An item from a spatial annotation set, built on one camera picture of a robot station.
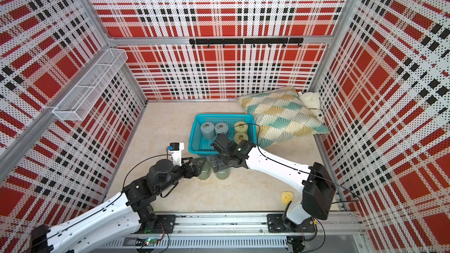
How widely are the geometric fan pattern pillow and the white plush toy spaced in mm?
43

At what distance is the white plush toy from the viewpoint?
1.04 meters

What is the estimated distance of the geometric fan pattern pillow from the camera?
904mm

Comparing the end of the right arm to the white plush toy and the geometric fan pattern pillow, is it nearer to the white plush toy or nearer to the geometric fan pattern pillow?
the geometric fan pattern pillow
